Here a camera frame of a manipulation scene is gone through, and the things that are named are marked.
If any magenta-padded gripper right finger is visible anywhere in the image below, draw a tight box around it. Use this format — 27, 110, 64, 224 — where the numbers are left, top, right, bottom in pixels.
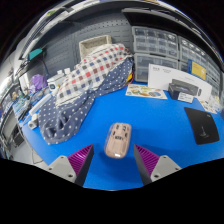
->
133, 144, 183, 186

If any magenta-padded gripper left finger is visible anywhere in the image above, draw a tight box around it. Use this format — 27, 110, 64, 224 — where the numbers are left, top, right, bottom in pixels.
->
44, 143, 95, 187

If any pink computer mouse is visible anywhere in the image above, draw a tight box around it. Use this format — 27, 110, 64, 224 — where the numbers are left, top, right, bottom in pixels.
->
104, 122, 133, 160

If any black mouse pad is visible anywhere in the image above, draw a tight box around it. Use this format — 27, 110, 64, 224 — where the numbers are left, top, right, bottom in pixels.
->
183, 106, 220, 146

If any navy polka dot cloth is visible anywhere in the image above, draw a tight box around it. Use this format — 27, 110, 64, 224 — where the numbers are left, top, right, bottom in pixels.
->
38, 56, 134, 145

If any colourful sticker sheet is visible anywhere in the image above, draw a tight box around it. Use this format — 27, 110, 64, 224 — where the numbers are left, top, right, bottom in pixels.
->
125, 83, 169, 100
199, 98, 219, 115

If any dark box with white label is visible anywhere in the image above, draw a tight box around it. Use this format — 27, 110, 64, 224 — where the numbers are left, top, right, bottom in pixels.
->
167, 83, 195, 104

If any purple bag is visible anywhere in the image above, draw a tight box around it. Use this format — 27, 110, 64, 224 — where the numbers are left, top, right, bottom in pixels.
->
29, 73, 48, 92

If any white keyboard box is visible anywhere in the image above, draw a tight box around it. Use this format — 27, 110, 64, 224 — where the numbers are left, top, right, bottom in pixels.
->
147, 63, 213, 103

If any red blue checkered cloth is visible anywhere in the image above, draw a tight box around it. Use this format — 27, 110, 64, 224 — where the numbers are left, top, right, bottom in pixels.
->
54, 43, 133, 107

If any yellow card with blue edge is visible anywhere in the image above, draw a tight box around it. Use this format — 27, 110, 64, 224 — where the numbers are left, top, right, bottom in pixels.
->
187, 59, 208, 81

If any teal box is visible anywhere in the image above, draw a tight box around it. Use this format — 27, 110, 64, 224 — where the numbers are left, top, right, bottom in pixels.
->
28, 48, 44, 61

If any white woven basket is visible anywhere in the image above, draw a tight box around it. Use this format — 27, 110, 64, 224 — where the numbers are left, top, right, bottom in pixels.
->
78, 34, 113, 59

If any grey wall shelf unit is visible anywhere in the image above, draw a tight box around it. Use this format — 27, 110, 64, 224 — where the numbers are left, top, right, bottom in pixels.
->
19, 0, 223, 63

